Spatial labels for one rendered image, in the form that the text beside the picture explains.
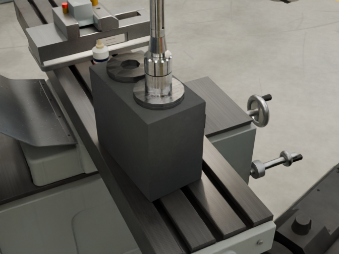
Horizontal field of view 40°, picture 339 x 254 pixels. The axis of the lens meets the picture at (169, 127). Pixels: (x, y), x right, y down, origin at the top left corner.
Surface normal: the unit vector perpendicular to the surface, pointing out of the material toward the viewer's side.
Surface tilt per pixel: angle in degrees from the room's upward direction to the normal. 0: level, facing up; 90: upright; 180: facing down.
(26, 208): 90
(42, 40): 0
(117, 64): 0
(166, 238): 0
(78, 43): 90
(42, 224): 90
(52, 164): 90
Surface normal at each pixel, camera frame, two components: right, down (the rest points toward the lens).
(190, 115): 0.55, 0.52
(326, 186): 0.00, -0.78
